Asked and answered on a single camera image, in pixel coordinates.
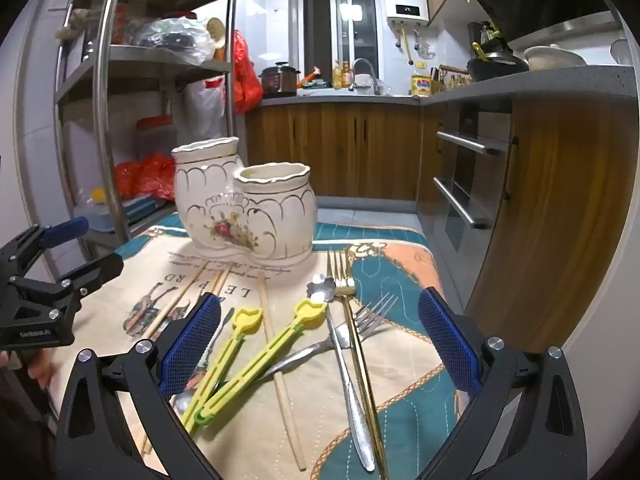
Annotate wooden cabinet end panel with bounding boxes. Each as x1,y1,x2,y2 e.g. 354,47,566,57
462,95,640,356

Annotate white bowl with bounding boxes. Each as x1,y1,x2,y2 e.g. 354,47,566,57
610,37,632,66
524,45,589,72

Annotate chrome kitchen faucet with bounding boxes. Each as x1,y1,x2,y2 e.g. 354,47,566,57
351,58,382,97

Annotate orange-red plastic bag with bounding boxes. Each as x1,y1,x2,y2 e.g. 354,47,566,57
114,152,177,201

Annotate wooden chopstick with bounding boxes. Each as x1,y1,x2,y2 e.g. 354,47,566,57
141,270,207,340
257,274,307,472
152,262,232,339

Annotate black wok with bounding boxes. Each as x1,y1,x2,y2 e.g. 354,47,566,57
466,42,529,84

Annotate row of condiment bottles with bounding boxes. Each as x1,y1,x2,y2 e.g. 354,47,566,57
440,65,471,92

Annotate stainless steel shelf rack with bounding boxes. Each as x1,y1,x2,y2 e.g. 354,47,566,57
54,0,246,261

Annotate clear plastic bag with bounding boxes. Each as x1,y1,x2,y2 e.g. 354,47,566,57
132,17,217,67

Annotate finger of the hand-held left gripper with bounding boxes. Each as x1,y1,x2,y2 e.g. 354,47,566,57
9,253,126,312
0,216,91,282

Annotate blue flat box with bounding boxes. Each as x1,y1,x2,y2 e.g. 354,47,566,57
122,194,167,223

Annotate white floral ceramic utensil holder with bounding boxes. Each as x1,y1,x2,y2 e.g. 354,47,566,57
171,136,318,267

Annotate grey kitchen countertop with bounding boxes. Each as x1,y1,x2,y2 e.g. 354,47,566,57
260,64,640,111

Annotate silver flower-head spoon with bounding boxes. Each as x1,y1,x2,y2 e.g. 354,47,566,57
306,273,377,473

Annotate dark electric pressure cooker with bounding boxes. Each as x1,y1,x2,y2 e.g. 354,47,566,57
259,61,302,99

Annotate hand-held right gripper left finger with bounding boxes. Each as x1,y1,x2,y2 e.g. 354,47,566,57
54,292,223,480

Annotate printed quilted tablecloth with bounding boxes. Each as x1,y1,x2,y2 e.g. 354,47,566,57
47,212,468,480

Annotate person's left hand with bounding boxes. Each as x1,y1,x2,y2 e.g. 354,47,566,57
0,351,57,392

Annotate yellow plastic spoon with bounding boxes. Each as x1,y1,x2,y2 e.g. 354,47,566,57
194,297,330,427
181,307,264,435

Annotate white plastic bag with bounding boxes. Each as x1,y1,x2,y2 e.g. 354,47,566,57
184,76,226,133

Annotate red-lidded plastic container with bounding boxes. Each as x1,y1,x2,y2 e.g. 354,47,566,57
134,116,179,158

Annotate wooden base cabinets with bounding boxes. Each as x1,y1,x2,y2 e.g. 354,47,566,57
244,101,423,201

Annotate built-in oven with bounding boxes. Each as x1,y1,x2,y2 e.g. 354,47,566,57
431,97,516,256

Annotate gold fork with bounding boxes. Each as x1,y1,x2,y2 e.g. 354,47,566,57
327,250,390,478

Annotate silver fork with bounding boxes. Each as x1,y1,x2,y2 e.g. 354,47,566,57
260,291,399,378

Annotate red plastic bag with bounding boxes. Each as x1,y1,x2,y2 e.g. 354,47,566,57
232,30,264,114

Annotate kitchen window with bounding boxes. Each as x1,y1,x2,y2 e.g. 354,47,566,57
298,0,379,78

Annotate clear container with yellow cap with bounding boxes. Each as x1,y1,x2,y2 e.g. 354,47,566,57
75,187,121,233

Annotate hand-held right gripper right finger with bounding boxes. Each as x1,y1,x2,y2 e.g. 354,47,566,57
416,287,588,480

